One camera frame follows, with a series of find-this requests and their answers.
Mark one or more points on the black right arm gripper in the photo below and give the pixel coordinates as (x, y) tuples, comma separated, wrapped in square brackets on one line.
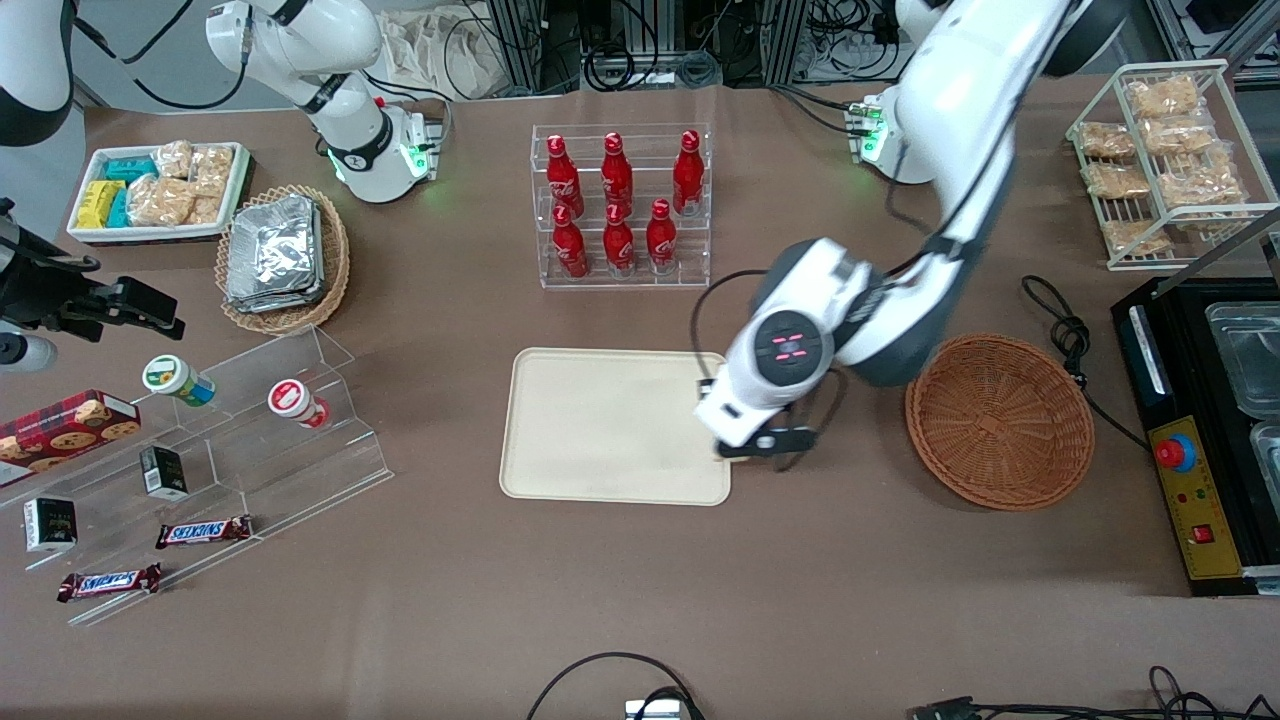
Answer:
[(48, 293)]

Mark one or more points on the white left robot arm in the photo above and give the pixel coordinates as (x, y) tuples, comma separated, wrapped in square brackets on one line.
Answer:
[(960, 120)]

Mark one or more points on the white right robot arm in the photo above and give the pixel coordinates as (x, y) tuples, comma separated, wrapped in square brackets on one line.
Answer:
[(340, 60)]

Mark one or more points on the cream plastic tray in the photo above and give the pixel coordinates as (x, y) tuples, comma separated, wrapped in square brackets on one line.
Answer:
[(600, 430)]

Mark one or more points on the oval wicker basket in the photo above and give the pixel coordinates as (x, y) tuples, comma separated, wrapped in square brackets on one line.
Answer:
[(335, 250)]

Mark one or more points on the brown round wicker basket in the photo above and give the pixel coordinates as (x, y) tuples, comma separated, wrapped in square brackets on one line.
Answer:
[(1000, 425)]

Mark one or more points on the green lid yogurt cup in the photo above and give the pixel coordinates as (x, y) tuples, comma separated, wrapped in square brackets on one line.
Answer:
[(175, 378)]

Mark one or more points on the white rectangular snack bin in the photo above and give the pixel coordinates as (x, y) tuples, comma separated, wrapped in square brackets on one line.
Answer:
[(90, 235)]

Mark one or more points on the teal snack pack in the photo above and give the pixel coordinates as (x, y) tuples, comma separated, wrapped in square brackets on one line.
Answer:
[(130, 168), (119, 208)]

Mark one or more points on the rice cracker pack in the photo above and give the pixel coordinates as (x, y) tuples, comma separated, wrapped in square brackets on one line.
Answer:
[(204, 210), (212, 170), (173, 160), (160, 200)]

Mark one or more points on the yellow snack pack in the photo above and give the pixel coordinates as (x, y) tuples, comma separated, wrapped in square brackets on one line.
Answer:
[(100, 203)]

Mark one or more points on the white grey cylinder part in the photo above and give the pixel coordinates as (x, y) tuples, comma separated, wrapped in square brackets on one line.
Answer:
[(25, 353)]

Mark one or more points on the red cookie box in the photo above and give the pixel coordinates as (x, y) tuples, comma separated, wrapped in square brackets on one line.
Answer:
[(70, 425)]

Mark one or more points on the stack of foil packs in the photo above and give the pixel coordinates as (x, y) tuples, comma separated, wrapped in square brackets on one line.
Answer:
[(275, 250)]

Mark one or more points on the small black box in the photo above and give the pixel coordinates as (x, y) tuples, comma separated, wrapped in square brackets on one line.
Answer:
[(50, 524), (163, 472)]

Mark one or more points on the red lid yogurt cup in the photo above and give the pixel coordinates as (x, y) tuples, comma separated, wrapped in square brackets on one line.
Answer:
[(295, 402)]

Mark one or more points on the clear acrylic step display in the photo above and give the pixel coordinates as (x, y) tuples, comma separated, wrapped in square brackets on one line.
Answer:
[(260, 470)]

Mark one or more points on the clear acrylic bottle rack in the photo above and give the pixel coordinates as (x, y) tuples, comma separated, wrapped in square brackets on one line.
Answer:
[(620, 280)]

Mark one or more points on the red cola bottle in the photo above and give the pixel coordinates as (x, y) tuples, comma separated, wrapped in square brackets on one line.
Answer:
[(563, 175), (616, 172), (687, 172), (618, 243), (660, 240), (569, 245)]

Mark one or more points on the snickers bar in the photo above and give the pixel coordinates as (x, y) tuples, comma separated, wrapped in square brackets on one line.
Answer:
[(110, 582), (203, 531)]

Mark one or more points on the small grey device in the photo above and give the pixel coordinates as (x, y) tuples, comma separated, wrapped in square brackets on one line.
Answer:
[(655, 711)]

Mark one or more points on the white cloth bag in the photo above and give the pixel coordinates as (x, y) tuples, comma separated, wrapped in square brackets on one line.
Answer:
[(440, 50)]

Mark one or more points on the bagged crispy snack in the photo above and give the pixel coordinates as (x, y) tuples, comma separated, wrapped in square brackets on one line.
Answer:
[(1163, 96), (1200, 180), (1115, 180), (1135, 237), (1178, 135), (1106, 140)]

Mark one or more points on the black food warmer yellow panel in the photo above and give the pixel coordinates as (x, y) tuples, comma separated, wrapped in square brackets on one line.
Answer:
[(1190, 400)]

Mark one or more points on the large steel pan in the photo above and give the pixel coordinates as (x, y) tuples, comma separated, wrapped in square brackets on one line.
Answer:
[(1250, 350)]

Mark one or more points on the grey metal bar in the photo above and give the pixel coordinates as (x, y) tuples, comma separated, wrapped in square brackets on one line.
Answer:
[(1230, 255)]

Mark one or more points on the aluminium frame rack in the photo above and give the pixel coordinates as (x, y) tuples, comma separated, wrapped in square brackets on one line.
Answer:
[(530, 45)]

